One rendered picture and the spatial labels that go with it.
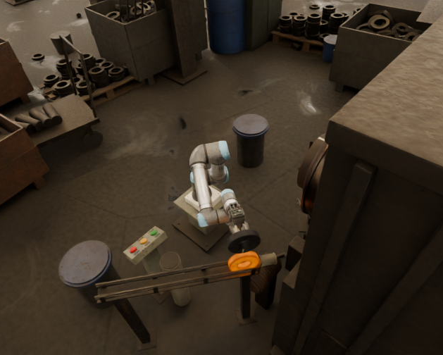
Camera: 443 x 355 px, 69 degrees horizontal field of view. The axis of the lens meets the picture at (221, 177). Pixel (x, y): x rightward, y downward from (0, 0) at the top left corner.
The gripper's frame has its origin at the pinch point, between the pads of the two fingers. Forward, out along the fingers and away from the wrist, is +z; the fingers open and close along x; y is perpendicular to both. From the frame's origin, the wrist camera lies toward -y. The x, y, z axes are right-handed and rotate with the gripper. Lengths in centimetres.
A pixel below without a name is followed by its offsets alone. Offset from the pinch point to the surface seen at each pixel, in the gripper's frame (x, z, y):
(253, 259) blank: 4.9, -3.9, -18.3
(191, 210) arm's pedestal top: -20, -86, -42
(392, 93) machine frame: 30, 43, 75
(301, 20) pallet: 181, -360, 38
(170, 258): -38, -33, -33
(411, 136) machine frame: 25, 57, 71
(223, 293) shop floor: -10, -41, -85
